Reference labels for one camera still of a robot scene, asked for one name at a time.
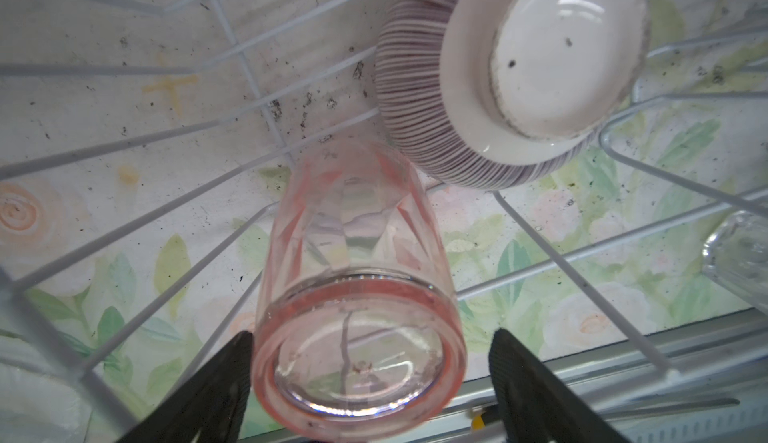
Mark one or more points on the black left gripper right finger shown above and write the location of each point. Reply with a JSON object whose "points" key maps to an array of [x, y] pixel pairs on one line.
{"points": [[535, 405]]}

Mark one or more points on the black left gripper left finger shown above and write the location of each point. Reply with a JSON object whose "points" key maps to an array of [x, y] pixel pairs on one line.
{"points": [[210, 406]]}

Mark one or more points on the pink glass cup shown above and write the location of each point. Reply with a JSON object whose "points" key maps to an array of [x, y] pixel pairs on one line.
{"points": [[358, 334]]}

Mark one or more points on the clear glass cup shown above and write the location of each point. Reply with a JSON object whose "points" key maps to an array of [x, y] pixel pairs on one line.
{"points": [[735, 257]]}

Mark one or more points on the yellow handled screwdriver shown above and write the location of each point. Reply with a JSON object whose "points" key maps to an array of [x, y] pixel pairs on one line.
{"points": [[490, 415]]}

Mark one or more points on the white wire dish rack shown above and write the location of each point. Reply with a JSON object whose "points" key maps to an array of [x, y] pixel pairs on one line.
{"points": [[145, 145]]}

